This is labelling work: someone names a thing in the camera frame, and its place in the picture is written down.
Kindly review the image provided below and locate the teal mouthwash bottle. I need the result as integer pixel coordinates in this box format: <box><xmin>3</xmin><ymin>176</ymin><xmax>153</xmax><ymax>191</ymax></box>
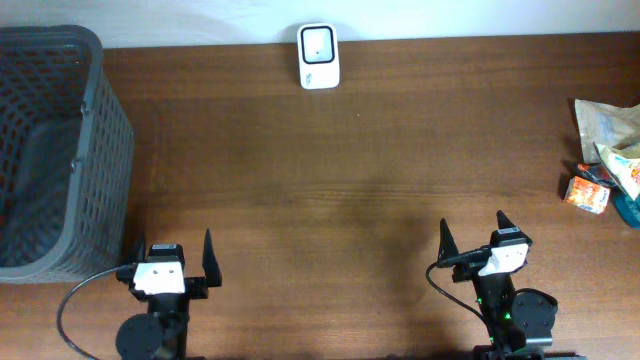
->
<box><xmin>613</xmin><ymin>192</ymin><xmax>640</xmax><ymax>229</ymax></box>

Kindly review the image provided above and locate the black hex wrench set packet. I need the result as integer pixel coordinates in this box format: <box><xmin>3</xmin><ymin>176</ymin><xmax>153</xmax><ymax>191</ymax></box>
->
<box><xmin>576</xmin><ymin>163</ymin><xmax>617</xmax><ymax>188</ymax></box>

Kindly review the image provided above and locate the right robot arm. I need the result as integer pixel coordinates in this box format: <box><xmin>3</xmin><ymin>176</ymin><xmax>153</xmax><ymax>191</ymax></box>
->
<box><xmin>425</xmin><ymin>211</ymin><xmax>581</xmax><ymax>360</ymax></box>

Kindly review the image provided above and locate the grey plastic mesh basket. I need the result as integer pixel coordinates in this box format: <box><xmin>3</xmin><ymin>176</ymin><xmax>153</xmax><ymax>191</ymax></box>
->
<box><xmin>1</xmin><ymin>25</ymin><xmax>134</xmax><ymax>284</ymax></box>

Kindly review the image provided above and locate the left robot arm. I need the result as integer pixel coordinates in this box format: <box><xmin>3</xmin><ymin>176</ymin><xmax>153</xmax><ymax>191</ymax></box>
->
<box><xmin>115</xmin><ymin>231</ymin><xmax>222</xmax><ymax>360</ymax></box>

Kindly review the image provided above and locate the orange tissue pack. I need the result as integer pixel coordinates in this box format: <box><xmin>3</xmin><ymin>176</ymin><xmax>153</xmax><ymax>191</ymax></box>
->
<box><xmin>564</xmin><ymin>176</ymin><xmax>610</xmax><ymax>215</ymax></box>

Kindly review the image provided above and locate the kraft paper pouch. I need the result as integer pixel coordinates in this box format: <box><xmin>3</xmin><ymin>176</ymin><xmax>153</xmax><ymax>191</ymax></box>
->
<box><xmin>574</xmin><ymin>99</ymin><xmax>639</xmax><ymax>164</ymax></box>

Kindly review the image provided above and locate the yellow wet wipes pack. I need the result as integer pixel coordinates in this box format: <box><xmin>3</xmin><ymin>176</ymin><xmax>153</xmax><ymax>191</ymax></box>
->
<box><xmin>594</xmin><ymin>143</ymin><xmax>639</xmax><ymax>201</ymax></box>

